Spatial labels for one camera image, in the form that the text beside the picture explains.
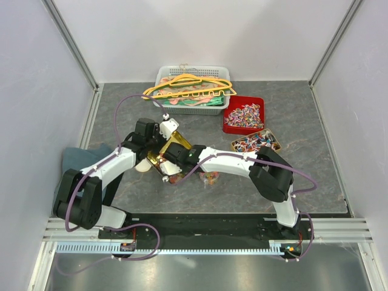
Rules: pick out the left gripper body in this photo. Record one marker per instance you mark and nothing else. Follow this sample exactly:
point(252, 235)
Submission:
point(157, 142)

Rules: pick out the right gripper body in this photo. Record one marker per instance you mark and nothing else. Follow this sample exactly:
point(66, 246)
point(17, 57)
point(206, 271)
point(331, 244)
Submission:
point(181, 167)

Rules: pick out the gold gummy candy tin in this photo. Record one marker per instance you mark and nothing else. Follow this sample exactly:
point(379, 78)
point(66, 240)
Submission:
point(156, 159)

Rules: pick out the gold lollipop tin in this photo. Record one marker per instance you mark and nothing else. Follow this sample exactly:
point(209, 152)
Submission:
point(254, 141)

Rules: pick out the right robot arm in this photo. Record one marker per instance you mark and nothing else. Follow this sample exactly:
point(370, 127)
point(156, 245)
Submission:
point(271, 175)

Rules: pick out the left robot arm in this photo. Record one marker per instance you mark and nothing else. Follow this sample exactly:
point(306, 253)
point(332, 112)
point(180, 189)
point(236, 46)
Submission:
point(82, 194)

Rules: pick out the white round lid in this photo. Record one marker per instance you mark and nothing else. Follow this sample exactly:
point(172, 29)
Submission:
point(143, 166)

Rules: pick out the clear glass bowl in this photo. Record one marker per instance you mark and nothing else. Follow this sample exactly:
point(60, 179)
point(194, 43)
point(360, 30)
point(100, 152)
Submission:
point(209, 178)

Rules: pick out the pink clothes hanger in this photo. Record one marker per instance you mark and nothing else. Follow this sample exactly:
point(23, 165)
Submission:
point(166, 91)

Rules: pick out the green cloth in basket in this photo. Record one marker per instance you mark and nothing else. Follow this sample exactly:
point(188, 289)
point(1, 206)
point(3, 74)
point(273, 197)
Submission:
point(196, 101)

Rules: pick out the yellow clothes hanger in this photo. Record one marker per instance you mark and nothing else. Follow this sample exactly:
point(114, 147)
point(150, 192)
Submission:
point(188, 80)

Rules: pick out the red candy tray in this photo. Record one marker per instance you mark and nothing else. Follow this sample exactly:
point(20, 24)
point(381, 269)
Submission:
point(244, 115)

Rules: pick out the blue folded cloth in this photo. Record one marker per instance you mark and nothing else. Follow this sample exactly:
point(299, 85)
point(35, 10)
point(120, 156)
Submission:
point(77, 159)

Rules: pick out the grey plastic basket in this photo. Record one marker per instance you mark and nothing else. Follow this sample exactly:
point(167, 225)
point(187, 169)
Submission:
point(197, 70)

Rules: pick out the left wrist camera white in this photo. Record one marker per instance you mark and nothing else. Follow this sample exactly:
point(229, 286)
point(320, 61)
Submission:
point(168, 126)

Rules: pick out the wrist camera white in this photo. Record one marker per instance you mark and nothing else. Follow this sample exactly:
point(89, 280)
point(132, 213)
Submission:
point(168, 126)
point(169, 171)

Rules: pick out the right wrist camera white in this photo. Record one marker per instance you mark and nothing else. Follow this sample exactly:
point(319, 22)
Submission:
point(169, 171)

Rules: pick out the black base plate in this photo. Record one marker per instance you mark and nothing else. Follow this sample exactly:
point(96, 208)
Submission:
point(205, 230)

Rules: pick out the grey cable duct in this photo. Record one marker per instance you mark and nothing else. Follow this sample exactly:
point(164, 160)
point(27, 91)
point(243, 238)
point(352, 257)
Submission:
point(121, 248)

